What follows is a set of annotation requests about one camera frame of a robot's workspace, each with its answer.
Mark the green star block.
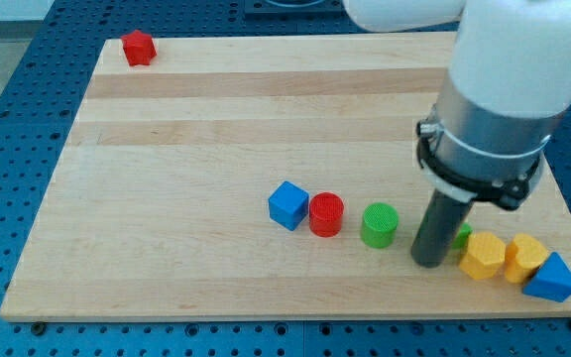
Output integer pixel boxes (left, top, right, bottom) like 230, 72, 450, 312
451, 222, 473, 250

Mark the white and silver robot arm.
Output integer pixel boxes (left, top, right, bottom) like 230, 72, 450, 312
343, 0, 571, 210

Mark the red star block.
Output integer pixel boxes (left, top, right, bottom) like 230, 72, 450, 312
120, 30, 157, 66

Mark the yellow hexagon block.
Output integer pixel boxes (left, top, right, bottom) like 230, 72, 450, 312
458, 232, 506, 280

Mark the wooden board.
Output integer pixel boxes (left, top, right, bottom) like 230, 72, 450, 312
0, 32, 571, 322

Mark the blue cube block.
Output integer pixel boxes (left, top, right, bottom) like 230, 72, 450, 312
268, 180, 309, 231

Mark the red cylinder block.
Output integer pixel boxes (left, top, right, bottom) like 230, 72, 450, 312
309, 192, 344, 238

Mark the green cylinder block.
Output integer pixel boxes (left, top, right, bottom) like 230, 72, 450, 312
360, 202, 400, 249

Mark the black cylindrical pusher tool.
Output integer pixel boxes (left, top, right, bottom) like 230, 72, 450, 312
410, 190, 473, 268

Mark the yellow heart block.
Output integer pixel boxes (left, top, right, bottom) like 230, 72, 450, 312
504, 233, 549, 284

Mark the blue triangle block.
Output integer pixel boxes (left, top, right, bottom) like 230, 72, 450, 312
522, 252, 571, 302

